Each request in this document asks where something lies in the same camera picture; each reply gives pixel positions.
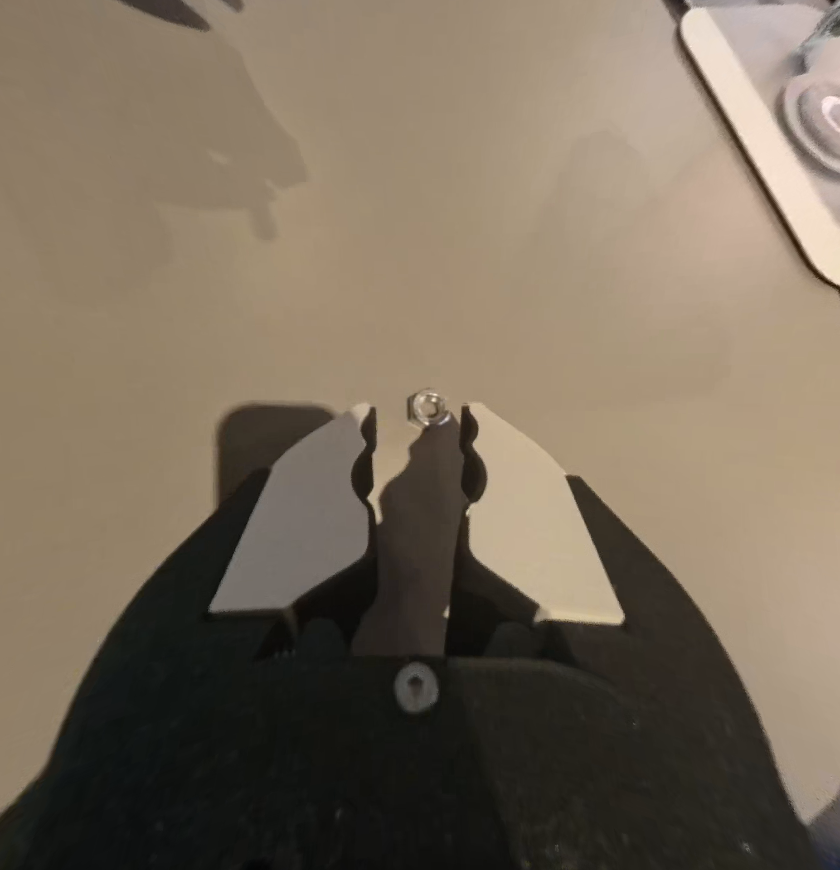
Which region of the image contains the white metal stand base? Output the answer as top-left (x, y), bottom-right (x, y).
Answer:
top-left (678, 0), bottom-right (840, 290)

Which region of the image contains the silver hex nut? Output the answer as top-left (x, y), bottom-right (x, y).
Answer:
top-left (405, 389), bottom-right (451, 429)

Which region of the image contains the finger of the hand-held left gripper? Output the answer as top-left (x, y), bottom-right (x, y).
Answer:
top-left (117, 0), bottom-right (247, 33)

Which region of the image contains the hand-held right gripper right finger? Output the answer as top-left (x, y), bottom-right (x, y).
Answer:
top-left (459, 401), bottom-right (628, 625)

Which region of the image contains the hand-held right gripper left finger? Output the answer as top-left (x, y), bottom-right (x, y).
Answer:
top-left (208, 402), bottom-right (380, 614)

